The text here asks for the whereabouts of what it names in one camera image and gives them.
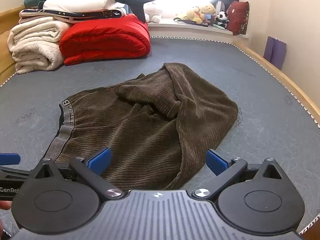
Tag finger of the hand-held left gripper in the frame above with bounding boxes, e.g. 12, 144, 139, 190
0, 152, 33, 179

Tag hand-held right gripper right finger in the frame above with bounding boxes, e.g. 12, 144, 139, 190
192, 149, 285, 201

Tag dark red cushion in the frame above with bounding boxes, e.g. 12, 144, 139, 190
226, 1, 250, 36

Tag brown corduroy pants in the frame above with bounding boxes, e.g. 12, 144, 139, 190
44, 62, 239, 191

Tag person's left hand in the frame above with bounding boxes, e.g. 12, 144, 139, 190
0, 201, 12, 233

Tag red folded quilt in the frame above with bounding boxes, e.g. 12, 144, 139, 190
59, 14, 151, 66

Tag white bear plush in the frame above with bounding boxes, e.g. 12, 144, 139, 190
144, 1, 164, 23

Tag yellow bear plush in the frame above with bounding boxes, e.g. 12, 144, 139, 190
176, 2, 217, 25

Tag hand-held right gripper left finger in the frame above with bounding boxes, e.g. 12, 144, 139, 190
30, 148, 125, 201

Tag purple paper on wall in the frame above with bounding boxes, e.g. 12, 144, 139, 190
263, 36, 287, 70

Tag navy star-print folded blanket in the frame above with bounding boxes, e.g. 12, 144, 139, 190
19, 7, 127, 24

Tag white window sill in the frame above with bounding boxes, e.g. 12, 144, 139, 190
147, 20, 250, 39

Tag cream folded blanket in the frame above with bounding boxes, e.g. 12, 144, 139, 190
7, 20, 73, 74

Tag black strap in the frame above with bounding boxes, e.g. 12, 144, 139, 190
174, 17, 208, 27

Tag white folded pillow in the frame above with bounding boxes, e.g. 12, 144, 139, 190
42, 0, 125, 12

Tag panda plush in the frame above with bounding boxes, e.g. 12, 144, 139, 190
216, 10, 229, 28

